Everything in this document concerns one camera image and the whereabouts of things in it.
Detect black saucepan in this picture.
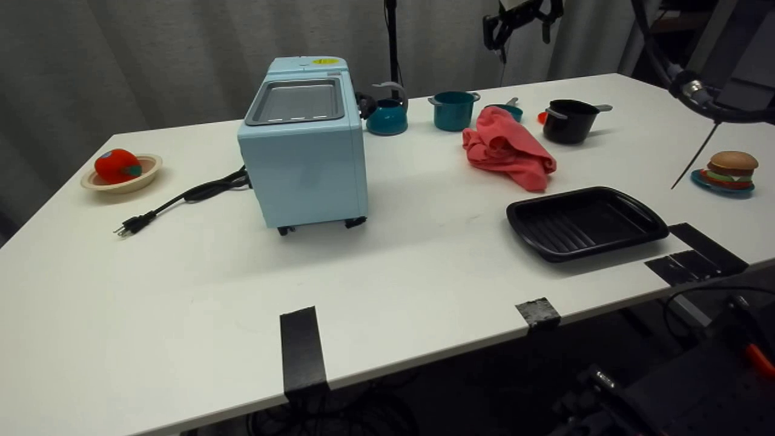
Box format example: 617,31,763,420
539,98,616,147

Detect beige shallow bowl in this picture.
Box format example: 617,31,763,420
80,153,162,197

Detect teal toy pot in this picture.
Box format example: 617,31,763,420
427,91,483,134

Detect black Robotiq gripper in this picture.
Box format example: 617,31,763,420
483,0,567,67

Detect long black tape strip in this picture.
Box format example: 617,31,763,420
280,305,330,398

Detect red cloth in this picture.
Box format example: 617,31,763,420
461,105,559,195

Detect toy burger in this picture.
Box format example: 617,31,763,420
702,148,762,193

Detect red toy tomato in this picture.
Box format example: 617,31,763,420
92,148,144,187

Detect teal toy kettle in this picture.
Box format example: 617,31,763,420
356,80,410,138

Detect black toaster power cord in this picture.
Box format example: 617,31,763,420
114,166,253,239

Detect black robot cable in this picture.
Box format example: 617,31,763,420
627,0,775,193

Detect teal toy frying pan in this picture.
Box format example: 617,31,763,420
492,96,529,125

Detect blue small plate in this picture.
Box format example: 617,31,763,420
688,166,759,199

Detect small black tape piece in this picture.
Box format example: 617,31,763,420
517,297,562,329

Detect wide black tape patch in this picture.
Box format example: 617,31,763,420
645,224,749,287

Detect black tripod stand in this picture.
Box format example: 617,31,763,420
384,0,406,84

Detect light blue toaster oven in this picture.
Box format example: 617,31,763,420
235,57,372,239

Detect black ridged grill tray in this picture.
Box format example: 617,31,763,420
504,187,674,262

